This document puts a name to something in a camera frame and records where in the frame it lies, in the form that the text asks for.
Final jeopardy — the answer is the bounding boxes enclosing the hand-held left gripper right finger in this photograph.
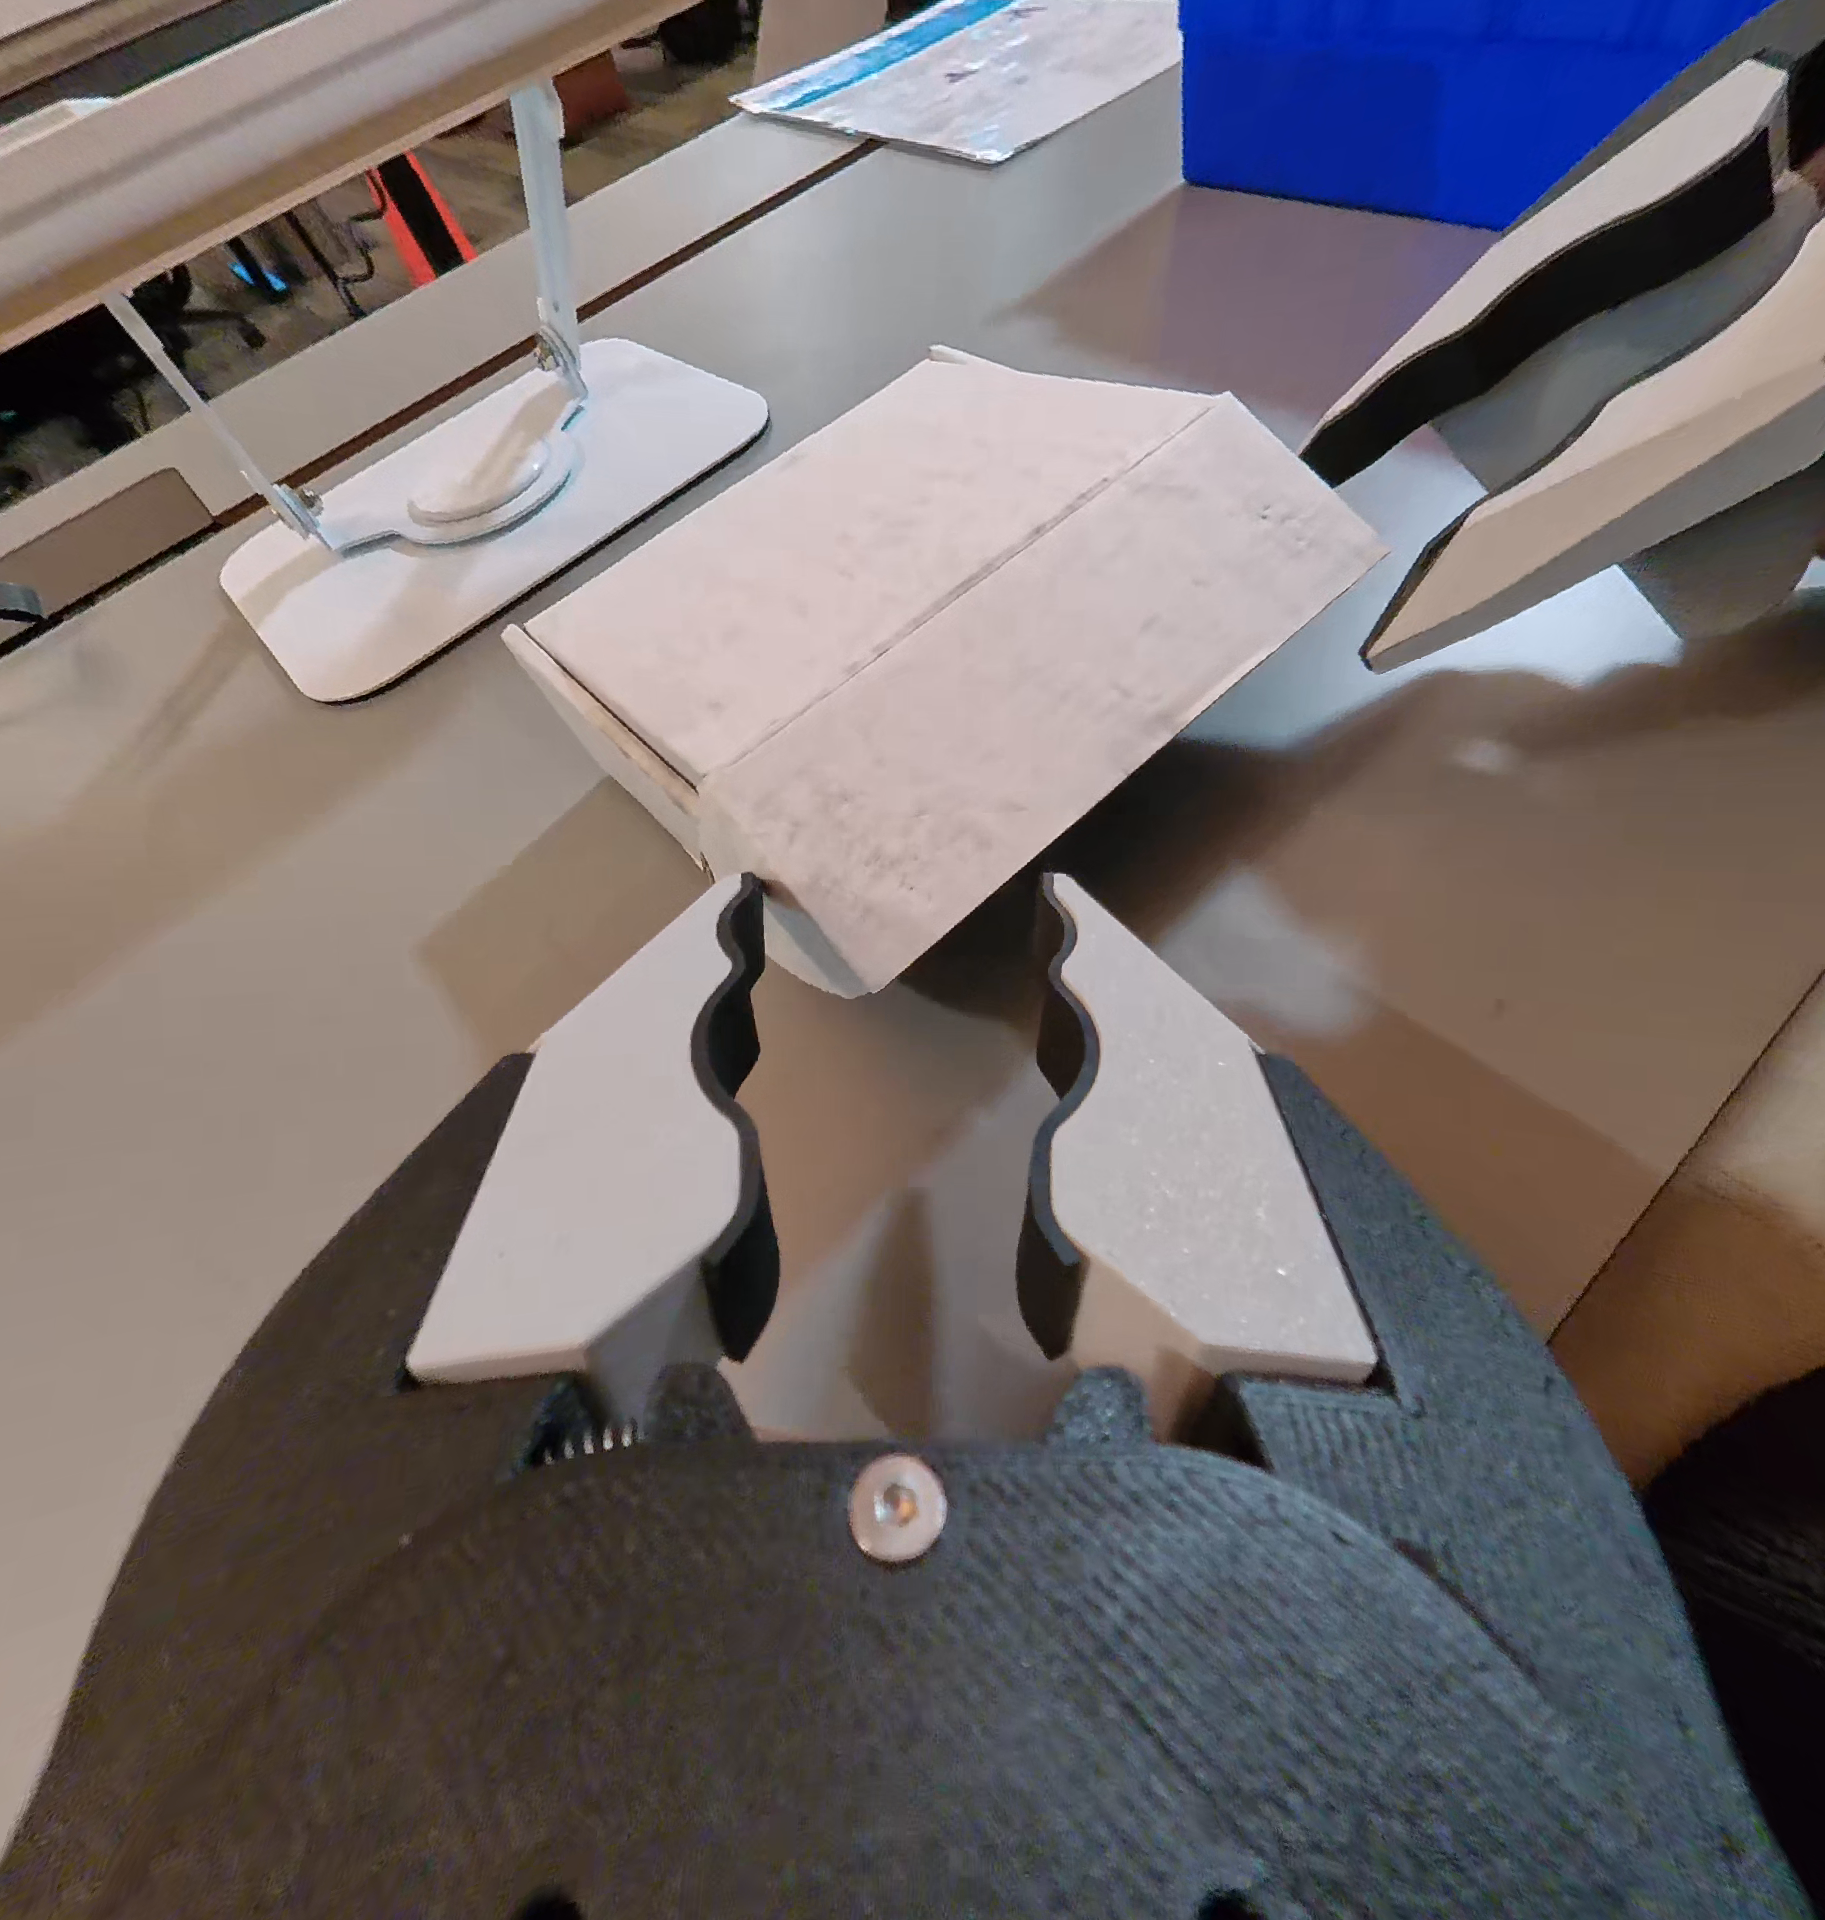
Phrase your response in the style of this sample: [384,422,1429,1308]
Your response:
[1017,872,1379,1433]

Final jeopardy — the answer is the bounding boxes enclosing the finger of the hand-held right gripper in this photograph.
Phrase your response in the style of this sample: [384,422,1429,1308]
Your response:
[1298,51,1792,491]
[1361,172,1825,674]

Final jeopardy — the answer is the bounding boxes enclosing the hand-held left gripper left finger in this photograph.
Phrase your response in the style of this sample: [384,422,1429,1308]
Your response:
[405,875,781,1419]

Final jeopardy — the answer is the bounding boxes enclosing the blue plastic bin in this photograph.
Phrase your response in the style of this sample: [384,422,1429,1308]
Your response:
[1176,0,1780,233]

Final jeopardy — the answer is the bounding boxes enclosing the white cardboard mailer box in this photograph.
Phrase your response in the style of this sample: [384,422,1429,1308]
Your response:
[501,347,1390,1003]

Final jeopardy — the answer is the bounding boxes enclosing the grey desk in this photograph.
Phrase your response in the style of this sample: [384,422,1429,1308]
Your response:
[0,59,1825,1920]

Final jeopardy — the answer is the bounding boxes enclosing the blue-edged paper sheet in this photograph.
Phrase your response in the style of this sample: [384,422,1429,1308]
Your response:
[727,0,1187,166]

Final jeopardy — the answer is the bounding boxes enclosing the white document stand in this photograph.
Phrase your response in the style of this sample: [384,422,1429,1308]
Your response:
[0,0,773,704]

